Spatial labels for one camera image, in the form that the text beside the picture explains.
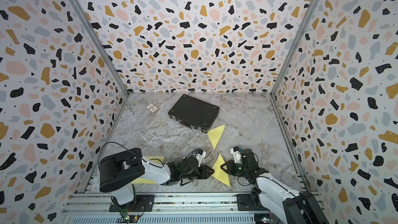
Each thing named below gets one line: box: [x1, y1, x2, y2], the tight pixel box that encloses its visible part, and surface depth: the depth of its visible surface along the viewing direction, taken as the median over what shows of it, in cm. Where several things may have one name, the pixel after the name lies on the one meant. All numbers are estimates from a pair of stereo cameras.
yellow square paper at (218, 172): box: [211, 152, 231, 188], surface depth 84 cm
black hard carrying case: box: [167, 94, 220, 134], surface depth 108 cm
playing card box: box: [146, 103, 159, 114], surface depth 112 cm
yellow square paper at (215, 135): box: [207, 124, 226, 150], surface depth 100 cm
